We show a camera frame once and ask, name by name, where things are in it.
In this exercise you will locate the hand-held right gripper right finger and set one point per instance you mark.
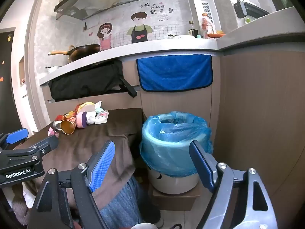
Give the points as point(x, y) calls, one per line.
point(202, 167)

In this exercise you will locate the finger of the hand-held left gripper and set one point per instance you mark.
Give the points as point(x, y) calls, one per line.
point(47, 144)
point(15, 135)

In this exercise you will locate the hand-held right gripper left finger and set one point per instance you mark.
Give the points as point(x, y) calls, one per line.
point(102, 164)

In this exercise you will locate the white trash bin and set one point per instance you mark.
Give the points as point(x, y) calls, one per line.
point(174, 183)

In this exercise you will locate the pink wrapper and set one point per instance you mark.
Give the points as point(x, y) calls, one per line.
point(53, 132)

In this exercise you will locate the grey tape roll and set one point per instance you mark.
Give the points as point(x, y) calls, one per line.
point(56, 124)

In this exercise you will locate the gold paper cup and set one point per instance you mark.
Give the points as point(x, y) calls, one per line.
point(68, 127)

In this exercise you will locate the red patterned packet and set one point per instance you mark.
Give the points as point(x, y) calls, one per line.
point(66, 115)

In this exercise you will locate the pink tape roll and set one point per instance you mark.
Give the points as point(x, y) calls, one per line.
point(81, 120)

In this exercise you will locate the cardboard box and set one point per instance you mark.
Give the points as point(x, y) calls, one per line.
point(171, 200)

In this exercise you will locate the grey-blue knitted cloth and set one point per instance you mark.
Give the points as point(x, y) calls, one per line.
point(128, 202)

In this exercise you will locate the crumpled white paper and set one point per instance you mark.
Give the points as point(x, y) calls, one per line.
point(91, 116)

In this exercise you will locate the dark door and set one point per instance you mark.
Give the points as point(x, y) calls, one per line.
point(9, 81)

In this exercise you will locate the black bag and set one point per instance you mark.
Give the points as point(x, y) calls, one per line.
point(85, 81)

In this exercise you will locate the white cup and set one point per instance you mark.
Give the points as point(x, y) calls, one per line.
point(143, 226)

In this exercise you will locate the kitchen counter cabinet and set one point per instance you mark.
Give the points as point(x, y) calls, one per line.
point(250, 100)

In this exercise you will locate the blue microfibre cloth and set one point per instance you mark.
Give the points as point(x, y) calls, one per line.
point(174, 72)

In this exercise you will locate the white bowl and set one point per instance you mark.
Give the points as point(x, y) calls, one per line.
point(182, 37)

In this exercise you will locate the orange plate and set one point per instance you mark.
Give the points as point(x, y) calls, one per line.
point(215, 35)

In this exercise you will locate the glass range hood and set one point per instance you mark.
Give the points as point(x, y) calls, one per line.
point(71, 7)

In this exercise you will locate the black knife rack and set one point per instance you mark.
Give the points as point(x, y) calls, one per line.
point(239, 8)

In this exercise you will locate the black dish rack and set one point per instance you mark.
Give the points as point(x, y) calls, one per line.
point(256, 10)

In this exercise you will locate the cartoon wall poster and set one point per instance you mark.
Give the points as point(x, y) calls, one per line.
point(154, 16)

